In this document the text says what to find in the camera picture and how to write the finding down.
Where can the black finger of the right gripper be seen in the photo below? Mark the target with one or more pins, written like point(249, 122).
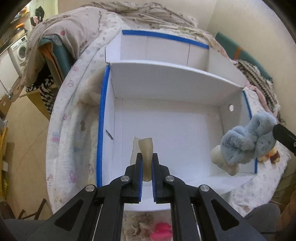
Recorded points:
point(285, 137)

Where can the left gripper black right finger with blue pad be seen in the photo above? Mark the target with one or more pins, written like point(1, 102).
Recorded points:
point(198, 213)

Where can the pink fluffy soft object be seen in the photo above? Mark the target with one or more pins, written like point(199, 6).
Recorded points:
point(163, 231)

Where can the beige lace scrunchie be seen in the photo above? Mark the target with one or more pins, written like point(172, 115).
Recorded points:
point(137, 227)

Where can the beige rubbery soft piece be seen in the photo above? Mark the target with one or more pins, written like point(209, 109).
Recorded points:
point(145, 147)

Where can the brown orange plush toy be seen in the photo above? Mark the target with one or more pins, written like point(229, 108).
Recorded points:
point(273, 156)

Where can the white patterned bed quilt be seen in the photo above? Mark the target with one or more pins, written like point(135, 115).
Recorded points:
point(72, 143)

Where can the striped crochet blanket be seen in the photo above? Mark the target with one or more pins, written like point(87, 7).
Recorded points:
point(263, 87)

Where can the teal cushion orange stripe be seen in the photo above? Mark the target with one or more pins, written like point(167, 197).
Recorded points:
point(236, 52)

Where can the white cardboard box blue trim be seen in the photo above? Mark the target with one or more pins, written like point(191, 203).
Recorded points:
point(179, 92)

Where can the wooden side table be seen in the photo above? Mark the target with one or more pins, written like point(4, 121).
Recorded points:
point(36, 99)

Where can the black white zigzag cloth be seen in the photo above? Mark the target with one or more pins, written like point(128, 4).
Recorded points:
point(47, 95)

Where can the white washing machine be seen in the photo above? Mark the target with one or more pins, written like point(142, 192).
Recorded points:
point(17, 52)

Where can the beige knitted blanket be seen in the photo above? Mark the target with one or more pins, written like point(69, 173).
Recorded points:
point(78, 28)

